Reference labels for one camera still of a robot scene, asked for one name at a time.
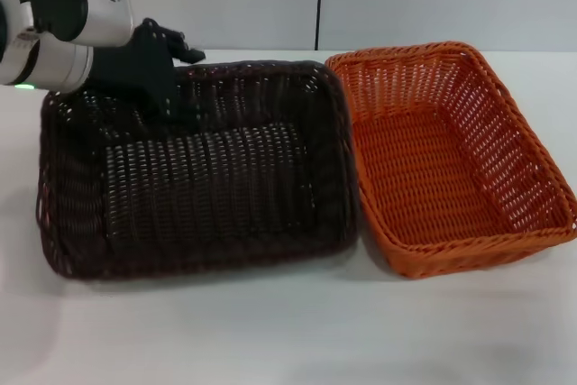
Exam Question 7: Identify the orange wicker basket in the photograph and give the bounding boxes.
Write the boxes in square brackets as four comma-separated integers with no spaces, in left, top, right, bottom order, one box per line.
[324,40,577,280]

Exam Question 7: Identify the dark brown wicker basket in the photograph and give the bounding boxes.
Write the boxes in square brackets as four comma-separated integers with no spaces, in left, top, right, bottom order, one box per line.
[33,59,362,283]

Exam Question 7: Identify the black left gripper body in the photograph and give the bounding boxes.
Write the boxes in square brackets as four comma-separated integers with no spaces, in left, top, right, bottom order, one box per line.
[84,17,181,116]

